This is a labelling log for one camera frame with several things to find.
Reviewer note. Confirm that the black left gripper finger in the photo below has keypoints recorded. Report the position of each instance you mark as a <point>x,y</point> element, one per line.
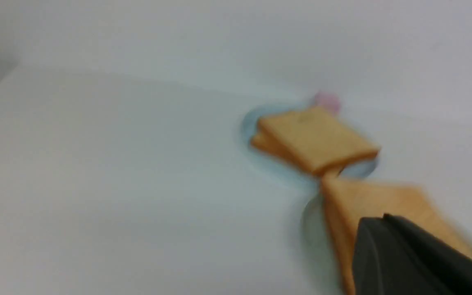
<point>394,256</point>

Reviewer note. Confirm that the sandwich bread slice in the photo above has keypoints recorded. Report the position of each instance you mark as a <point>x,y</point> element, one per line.
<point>347,200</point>

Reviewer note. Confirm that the light blue bread plate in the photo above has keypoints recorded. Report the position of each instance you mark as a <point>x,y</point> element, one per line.
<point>281,171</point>

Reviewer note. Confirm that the top stacked bread slice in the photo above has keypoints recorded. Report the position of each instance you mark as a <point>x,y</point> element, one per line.
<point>315,140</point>

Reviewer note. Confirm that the stacked bread slice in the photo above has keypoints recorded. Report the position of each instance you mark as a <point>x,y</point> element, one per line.
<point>266,145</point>
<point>315,140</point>

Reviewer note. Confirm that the pink cube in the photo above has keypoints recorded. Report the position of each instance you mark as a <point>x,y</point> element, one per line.
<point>327,100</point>

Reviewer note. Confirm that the lower stacked bread slice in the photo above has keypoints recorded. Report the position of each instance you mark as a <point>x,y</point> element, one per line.
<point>266,145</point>

